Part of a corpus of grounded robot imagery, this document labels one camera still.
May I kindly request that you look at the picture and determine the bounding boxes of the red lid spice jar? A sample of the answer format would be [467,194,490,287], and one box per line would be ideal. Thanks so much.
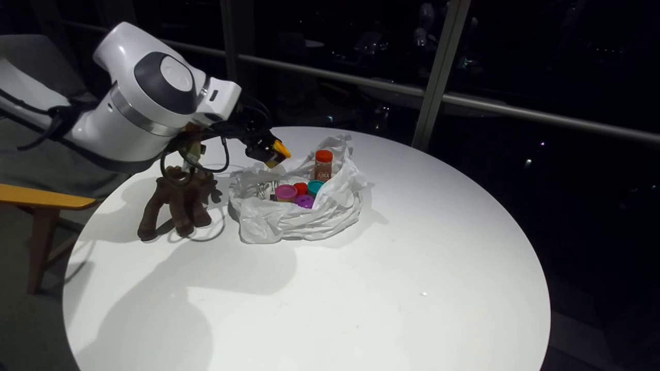
[314,149,335,184]

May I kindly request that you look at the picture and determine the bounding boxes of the brown plush toy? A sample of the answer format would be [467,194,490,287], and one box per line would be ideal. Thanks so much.
[135,163,225,243]

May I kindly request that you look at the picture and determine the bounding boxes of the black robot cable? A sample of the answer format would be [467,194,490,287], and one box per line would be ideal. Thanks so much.
[156,129,232,181]

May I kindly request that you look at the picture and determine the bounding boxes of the grey window post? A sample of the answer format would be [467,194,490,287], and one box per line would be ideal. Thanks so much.
[410,0,474,150]

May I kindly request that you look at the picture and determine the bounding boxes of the pink lid dough tub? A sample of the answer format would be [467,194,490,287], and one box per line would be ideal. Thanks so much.
[272,184,299,204]

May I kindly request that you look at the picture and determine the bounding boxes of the white plastic bag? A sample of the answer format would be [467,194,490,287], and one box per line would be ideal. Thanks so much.
[225,129,371,244]

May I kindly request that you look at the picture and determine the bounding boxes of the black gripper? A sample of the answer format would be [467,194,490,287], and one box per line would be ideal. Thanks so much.
[223,120,289,171]

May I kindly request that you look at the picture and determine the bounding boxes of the grey chair wooden armrests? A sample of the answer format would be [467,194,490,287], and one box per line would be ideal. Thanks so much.
[0,33,101,299]

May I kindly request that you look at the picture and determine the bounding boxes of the metal window railing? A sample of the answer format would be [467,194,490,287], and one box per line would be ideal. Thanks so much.
[163,38,660,144]

